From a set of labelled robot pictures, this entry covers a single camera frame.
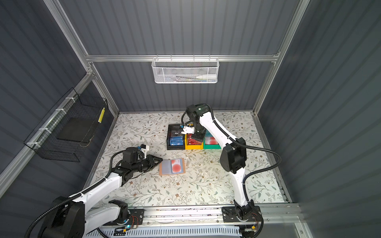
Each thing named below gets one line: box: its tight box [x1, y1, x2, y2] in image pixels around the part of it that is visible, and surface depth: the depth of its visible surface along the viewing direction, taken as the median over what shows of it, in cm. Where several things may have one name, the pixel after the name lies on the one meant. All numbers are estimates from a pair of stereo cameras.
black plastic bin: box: [166, 123, 186, 151], surface depth 103 cm
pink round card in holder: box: [171, 158, 182, 174], surface depth 92 cm
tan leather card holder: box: [158, 157, 186, 176], surface depth 91 cm
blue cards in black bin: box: [169, 135, 184, 146], surface depth 103 cm
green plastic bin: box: [202, 129, 222, 150], surface depth 100 cm
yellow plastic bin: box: [184, 133, 204, 150], surface depth 98 cm
